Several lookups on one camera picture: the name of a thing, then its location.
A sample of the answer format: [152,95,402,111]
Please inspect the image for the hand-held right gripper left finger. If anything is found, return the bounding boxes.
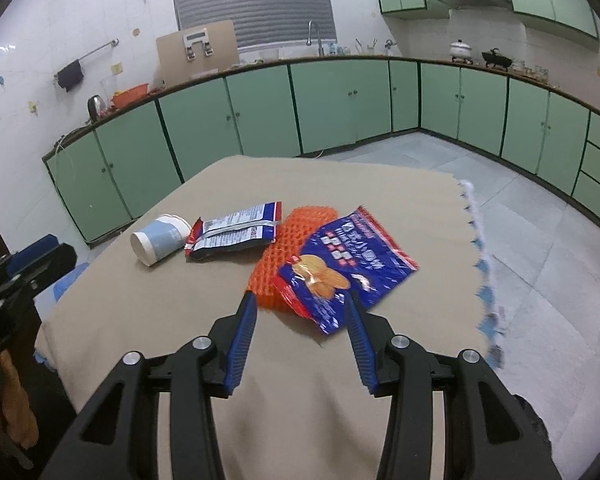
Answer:
[39,291,258,480]

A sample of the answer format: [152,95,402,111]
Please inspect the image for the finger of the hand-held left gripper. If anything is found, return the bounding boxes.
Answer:
[0,243,78,328]
[0,234,60,286]

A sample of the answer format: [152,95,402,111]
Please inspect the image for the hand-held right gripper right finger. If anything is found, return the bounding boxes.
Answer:
[343,291,563,480]

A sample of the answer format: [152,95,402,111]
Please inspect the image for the blue snack packet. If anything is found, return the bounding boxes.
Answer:
[272,205,420,336]

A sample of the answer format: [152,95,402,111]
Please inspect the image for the orange plastic mesh net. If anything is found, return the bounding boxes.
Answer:
[245,206,338,321]

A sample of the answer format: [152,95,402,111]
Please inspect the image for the person's left forearm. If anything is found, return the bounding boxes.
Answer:
[0,350,40,448]

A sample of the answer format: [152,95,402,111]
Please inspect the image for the white paper cup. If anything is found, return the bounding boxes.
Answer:
[130,213,192,267]

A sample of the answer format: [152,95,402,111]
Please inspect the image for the silver and red snack packet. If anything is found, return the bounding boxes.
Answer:
[184,201,283,262]

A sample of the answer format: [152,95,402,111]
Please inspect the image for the steel kettle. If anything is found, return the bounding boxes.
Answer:
[86,94,107,122]

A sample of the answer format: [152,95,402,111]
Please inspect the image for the beige tablecloth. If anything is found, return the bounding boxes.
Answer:
[32,155,486,480]

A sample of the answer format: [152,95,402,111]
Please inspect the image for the dark hanging towel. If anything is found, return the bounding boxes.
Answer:
[56,60,85,93]

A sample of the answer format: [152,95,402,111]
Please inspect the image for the red plastic basin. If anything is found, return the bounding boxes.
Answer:
[111,85,150,109]

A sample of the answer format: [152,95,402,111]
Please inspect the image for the cardboard board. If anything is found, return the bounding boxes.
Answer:
[156,20,238,88]

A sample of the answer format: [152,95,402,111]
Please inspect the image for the green base cabinets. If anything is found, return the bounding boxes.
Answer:
[42,55,600,246]

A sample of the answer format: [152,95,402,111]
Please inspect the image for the chrome faucet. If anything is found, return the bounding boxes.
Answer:
[307,21,325,57]

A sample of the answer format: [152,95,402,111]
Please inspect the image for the black wok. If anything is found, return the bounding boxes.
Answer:
[481,48,512,70]

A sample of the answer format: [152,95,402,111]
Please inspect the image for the wall towel rail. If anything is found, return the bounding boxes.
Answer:
[54,38,121,81]

